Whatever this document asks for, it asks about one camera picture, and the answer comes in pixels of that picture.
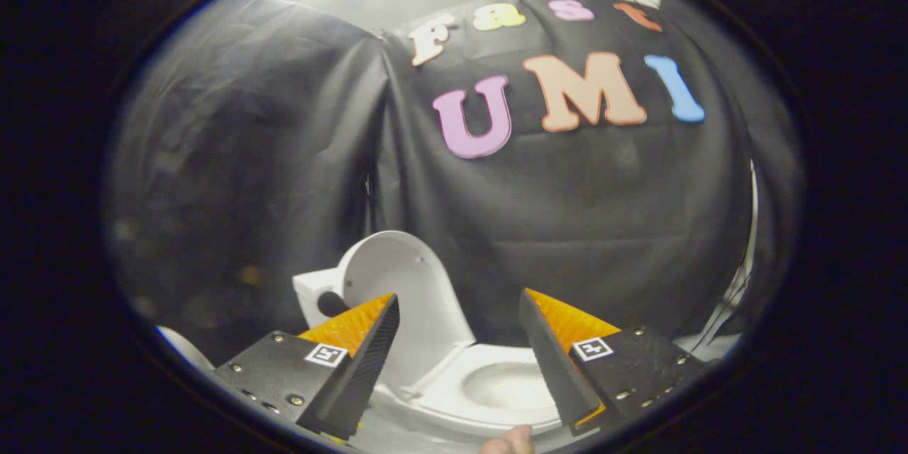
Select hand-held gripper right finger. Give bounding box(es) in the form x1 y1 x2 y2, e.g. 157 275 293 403
518 287 712 438

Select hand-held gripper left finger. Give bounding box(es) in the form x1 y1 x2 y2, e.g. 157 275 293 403
213 292 402 442

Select white toilet lid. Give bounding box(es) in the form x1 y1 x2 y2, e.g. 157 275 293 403
337 231 477 392

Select white ceramic toilet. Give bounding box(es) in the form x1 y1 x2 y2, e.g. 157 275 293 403
292 266 568 438

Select black backdrop cloth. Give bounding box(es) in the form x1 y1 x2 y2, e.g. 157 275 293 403
106 0 804 364

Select white toilet seat ring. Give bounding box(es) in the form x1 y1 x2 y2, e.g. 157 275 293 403
410 343 566 435

